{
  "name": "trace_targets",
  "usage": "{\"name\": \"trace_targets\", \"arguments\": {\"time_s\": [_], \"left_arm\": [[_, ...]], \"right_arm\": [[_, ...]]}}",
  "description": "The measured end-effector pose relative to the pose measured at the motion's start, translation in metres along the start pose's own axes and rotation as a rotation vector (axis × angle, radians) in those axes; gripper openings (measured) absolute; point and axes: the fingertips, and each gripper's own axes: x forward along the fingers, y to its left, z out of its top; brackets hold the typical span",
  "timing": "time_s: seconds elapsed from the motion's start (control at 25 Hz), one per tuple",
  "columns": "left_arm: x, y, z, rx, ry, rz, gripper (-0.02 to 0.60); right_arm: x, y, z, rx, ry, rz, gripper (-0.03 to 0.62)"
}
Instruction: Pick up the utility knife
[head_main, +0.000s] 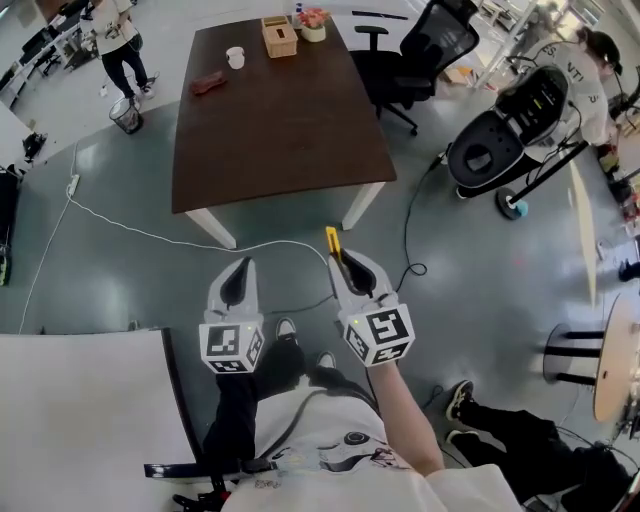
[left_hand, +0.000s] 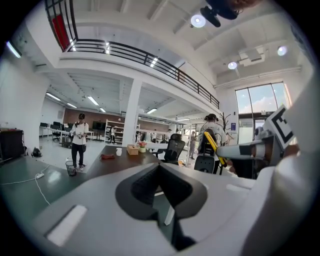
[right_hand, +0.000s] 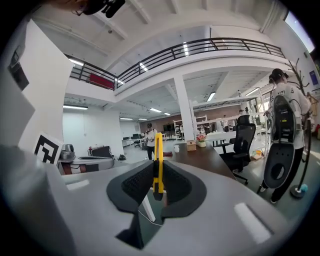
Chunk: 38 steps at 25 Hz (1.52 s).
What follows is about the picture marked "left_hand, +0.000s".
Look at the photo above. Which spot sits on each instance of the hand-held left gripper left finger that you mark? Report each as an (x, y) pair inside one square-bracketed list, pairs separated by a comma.
[(100, 220)]

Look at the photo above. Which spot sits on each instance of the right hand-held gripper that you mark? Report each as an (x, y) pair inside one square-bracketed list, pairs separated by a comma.
[(277, 130)]

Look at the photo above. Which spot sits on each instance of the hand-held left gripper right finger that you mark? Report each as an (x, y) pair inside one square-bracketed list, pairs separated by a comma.
[(215, 207)]

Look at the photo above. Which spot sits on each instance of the tree-shaped coat rack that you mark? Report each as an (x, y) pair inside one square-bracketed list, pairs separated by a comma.
[(224, 122)]

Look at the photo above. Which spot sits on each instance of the large glass window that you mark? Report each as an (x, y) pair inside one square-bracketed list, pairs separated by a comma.
[(261, 100)]

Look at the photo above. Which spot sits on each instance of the black mesh waste bin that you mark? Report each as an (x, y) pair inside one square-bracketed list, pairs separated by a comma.
[(71, 168)]

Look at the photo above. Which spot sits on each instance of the dark brown wooden table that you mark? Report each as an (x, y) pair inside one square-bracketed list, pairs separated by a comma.
[(120, 163)]

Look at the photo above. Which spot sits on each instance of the red pouch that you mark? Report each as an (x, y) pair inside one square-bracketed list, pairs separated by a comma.
[(107, 156)]

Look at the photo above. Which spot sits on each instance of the black office chair with headrest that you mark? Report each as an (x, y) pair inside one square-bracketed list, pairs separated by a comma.
[(174, 149)]

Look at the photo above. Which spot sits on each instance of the white cup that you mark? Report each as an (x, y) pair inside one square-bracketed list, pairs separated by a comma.
[(119, 151)]

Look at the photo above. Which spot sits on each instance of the person's white shirt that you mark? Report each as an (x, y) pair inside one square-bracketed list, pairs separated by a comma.
[(295, 200)]

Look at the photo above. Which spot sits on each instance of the white power strip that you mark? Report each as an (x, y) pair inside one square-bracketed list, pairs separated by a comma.
[(40, 175)]

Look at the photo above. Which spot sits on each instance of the wooden tissue box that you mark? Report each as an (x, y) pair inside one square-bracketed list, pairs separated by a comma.
[(132, 149)]

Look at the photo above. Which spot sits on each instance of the small flower pot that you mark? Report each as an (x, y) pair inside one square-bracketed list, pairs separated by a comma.
[(142, 147)]

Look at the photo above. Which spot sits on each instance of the round ceiling lamp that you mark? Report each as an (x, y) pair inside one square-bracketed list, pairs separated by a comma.
[(232, 65), (198, 20), (282, 50)]

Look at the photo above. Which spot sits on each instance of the white storage shelf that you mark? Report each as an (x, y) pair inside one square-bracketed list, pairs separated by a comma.
[(115, 131)]

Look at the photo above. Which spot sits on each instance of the black bag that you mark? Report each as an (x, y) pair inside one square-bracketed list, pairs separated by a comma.
[(36, 152)]

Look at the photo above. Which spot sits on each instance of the white ceiling air conditioner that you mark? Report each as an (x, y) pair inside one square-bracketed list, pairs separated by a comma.
[(251, 58)]

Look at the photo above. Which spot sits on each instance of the white office desk row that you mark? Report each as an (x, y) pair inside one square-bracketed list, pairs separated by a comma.
[(55, 130)]

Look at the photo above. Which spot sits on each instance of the black cabinet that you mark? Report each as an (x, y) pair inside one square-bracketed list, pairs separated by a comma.
[(11, 145)]

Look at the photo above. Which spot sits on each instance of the black balcony railing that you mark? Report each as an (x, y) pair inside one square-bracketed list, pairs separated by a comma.
[(150, 60)]

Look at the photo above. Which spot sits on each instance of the purple wall poster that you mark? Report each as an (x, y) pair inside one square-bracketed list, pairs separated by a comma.
[(233, 126)]

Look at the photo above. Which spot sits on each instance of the black wall screen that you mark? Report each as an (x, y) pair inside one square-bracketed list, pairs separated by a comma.
[(99, 125)]

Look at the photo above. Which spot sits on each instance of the black head-worn camera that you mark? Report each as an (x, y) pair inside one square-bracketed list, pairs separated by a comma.
[(217, 11)]

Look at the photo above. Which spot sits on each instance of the red wall panel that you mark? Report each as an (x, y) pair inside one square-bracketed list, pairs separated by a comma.
[(60, 32)]

